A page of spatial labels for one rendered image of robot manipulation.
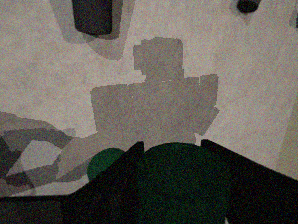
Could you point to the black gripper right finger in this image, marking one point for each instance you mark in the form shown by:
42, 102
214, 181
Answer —
258, 194

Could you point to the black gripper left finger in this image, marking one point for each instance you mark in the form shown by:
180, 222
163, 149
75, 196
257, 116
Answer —
110, 198

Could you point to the black long cylindrical rod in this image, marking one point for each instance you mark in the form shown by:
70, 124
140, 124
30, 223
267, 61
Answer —
93, 16

